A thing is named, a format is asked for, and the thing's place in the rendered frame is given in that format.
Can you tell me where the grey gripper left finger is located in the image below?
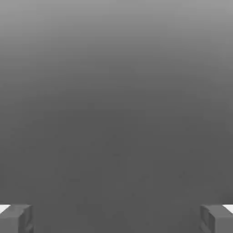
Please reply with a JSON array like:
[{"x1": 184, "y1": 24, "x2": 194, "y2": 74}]
[{"x1": 0, "y1": 204, "x2": 35, "y2": 233}]

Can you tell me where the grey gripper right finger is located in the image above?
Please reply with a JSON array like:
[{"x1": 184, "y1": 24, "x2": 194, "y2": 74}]
[{"x1": 199, "y1": 204, "x2": 233, "y2": 233}]

